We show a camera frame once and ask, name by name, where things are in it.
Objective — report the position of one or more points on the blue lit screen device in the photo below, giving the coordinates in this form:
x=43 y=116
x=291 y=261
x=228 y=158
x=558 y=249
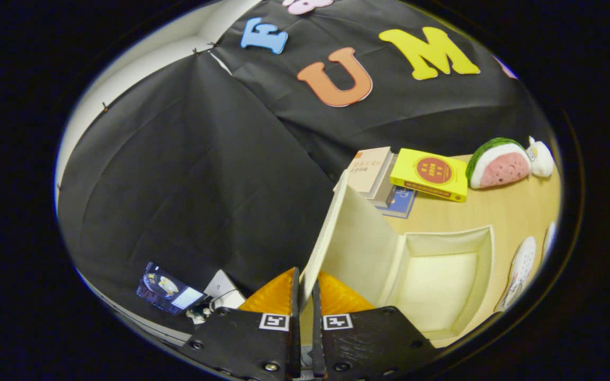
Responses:
x=170 y=288

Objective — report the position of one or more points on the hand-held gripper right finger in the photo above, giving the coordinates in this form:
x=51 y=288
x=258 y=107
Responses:
x=317 y=338

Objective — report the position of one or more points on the white plush toy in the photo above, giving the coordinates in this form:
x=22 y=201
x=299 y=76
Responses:
x=542 y=159

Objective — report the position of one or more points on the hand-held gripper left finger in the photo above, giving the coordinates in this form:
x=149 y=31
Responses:
x=295 y=344

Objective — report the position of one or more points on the black backdrop cloth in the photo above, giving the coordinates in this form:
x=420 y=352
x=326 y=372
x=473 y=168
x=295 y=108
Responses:
x=178 y=185

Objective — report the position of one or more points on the watermelon slice plush toy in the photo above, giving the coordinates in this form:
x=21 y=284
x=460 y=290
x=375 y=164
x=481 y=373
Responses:
x=498 y=166

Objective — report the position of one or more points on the beige storage box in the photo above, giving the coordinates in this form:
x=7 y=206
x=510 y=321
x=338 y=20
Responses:
x=442 y=286

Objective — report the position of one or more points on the white flat device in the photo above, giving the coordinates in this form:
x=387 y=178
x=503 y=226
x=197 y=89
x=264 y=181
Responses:
x=225 y=291

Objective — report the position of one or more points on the white shoe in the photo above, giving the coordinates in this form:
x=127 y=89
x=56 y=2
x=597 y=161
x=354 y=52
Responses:
x=549 y=241
x=519 y=270

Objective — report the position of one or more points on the yellow book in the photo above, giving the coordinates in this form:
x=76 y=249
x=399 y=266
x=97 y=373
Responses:
x=432 y=172

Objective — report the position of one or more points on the grey book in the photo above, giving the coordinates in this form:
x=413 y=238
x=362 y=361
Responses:
x=385 y=188

